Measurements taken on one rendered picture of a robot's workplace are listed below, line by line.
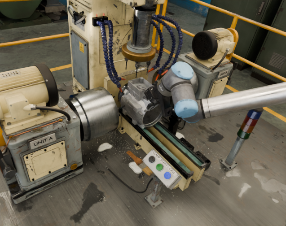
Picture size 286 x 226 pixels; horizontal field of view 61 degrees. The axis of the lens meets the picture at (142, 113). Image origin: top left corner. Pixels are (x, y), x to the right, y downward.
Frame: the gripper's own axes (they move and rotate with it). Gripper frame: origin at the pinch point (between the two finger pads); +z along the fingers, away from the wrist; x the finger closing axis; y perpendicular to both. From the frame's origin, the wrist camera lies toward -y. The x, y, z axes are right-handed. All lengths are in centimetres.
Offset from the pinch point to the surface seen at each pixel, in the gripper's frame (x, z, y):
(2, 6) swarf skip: -21, 266, 329
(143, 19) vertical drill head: -3.7, -27.2, 35.1
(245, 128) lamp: -33, -20, -32
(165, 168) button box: 17.6, -15.5, -29.3
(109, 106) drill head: 19.2, 0.1, 9.3
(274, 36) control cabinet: -311, 69, 48
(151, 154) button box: 17.4, -11.0, -21.2
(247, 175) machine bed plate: -38, 0, -57
